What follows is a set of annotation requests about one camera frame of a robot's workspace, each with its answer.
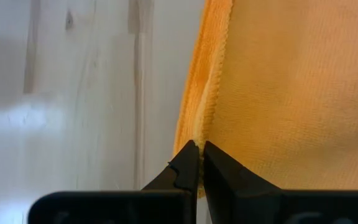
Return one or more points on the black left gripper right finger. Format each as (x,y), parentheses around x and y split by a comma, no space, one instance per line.
(244,202)

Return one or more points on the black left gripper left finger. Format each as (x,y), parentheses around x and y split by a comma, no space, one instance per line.
(166,205)

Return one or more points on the orange microfiber towel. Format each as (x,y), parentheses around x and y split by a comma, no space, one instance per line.
(291,93)

